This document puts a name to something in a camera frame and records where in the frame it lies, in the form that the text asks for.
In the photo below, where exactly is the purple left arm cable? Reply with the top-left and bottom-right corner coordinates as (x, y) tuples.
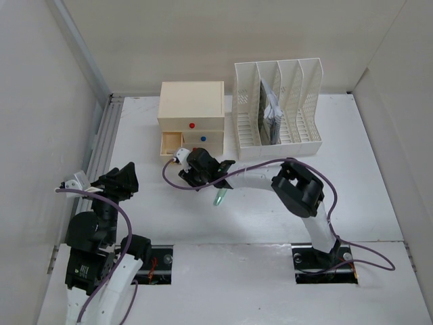
(55, 188), (139, 325)

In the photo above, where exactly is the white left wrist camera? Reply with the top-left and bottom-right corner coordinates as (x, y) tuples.
(55, 170), (91, 197)

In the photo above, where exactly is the white four-slot file organizer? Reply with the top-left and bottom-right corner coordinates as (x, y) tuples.
(232, 58), (323, 160)

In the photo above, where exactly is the green highlighter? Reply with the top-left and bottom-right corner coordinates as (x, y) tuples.
(213, 188), (227, 207)

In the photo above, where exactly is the Canon guide booklet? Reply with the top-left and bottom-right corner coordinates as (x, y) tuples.
(257, 78), (283, 146)

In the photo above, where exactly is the cream drawer cabinet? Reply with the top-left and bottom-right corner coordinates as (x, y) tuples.
(158, 81), (225, 158)

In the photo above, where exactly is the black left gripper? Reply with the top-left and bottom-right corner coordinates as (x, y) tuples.
(84, 160), (137, 243)

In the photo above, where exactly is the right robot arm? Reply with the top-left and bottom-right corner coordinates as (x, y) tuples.
(174, 148), (340, 267)

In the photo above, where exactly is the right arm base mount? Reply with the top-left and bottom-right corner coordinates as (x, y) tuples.
(292, 244), (358, 284)

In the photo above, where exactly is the aluminium frame rail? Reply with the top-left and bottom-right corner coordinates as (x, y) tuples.
(50, 0), (124, 244)

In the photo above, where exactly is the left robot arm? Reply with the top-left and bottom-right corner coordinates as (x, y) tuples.
(56, 162), (157, 324)

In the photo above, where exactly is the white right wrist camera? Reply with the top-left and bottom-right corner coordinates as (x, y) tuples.
(173, 147), (191, 170)

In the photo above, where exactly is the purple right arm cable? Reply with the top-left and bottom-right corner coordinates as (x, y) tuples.
(162, 158), (396, 272)

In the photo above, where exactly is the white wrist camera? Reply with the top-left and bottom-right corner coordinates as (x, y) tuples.
(173, 147), (191, 170)
(55, 170), (91, 197)

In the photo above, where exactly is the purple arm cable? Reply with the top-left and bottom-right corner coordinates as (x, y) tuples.
(55, 188), (139, 325)
(162, 158), (396, 272)

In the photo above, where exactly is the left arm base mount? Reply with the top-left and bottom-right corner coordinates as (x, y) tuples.
(108, 243), (174, 286)

